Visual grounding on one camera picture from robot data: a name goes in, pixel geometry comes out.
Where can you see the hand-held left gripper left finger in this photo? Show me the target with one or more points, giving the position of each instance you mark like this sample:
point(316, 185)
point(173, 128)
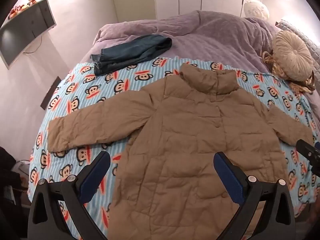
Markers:
point(93, 177)

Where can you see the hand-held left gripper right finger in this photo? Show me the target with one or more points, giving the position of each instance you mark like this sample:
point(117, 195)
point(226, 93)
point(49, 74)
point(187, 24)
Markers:
point(228, 177)

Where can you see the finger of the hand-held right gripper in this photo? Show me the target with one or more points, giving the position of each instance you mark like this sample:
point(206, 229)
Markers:
point(306, 150)
point(317, 147)

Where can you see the tan puffer jacket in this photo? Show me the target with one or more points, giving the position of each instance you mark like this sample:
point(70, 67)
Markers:
point(175, 130)

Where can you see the beige braided knot cushion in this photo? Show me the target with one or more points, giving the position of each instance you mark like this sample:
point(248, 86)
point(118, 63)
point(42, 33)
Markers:
point(300, 86)

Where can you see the white bag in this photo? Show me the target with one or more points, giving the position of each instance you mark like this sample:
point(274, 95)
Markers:
point(22, 166)

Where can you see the dark cloth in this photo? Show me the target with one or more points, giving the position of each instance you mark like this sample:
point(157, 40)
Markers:
point(10, 170)

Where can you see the grey booklet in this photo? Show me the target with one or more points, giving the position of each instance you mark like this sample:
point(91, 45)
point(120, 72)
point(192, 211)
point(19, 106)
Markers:
point(10, 193)

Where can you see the monkey print striped blanket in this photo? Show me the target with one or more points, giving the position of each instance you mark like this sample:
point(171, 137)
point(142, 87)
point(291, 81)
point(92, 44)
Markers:
point(82, 90)

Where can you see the round cream pleated pillow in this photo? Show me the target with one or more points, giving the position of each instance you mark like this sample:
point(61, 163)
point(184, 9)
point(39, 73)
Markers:
point(292, 55)

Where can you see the blue jeans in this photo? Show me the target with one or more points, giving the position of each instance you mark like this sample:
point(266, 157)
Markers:
point(130, 51)

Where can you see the purple bedspread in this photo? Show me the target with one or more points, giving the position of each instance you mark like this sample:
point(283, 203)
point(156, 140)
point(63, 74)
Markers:
point(212, 37)

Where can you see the white round floral cushion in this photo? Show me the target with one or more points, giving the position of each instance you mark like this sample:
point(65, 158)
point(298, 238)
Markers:
point(256, 9)

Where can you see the white door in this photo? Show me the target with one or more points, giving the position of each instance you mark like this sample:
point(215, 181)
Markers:
point(135, 0)

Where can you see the red flower decoration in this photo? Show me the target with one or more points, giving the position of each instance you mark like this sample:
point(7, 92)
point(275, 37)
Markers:
point(17, 10)

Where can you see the dark wall strip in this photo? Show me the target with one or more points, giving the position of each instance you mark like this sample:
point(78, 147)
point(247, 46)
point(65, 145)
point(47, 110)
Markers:
point(50, 93)

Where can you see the wall-mounted television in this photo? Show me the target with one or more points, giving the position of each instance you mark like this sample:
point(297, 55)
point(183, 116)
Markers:
point(22, 32)

